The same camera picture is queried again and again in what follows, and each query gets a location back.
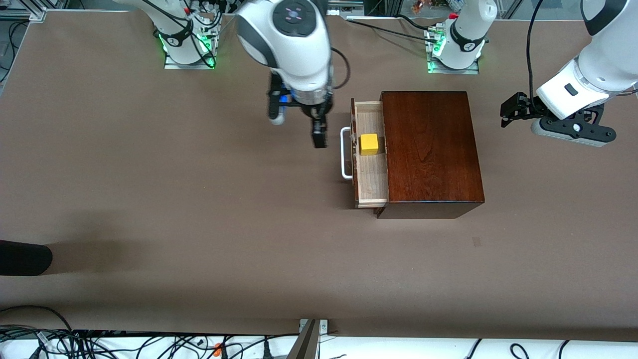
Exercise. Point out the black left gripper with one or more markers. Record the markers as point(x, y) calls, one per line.
point(521, 105)

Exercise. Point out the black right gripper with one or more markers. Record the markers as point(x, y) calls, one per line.
point(317, 114)

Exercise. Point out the yellow block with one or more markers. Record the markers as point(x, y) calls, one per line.
point(369, 143)

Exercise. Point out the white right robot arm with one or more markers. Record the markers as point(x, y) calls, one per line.
point(294, 45)

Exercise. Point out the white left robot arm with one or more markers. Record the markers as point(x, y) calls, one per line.
point(598, 70)

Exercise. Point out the dark brown wooden cabinet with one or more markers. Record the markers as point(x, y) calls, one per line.
point(433, 159)

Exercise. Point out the black rounded cylinder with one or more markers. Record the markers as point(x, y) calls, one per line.
point(25, 258)

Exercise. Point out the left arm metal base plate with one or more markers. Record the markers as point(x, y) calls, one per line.
point(468, 71)

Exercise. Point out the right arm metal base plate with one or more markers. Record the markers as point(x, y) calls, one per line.
point(172, 65)

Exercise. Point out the small aluminium bracket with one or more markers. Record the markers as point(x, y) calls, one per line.
point(324, 326)

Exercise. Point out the dark metal post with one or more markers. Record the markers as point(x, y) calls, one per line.
point(305, 344)

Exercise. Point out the aluminium frame corner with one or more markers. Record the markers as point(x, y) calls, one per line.
point(39, 15)

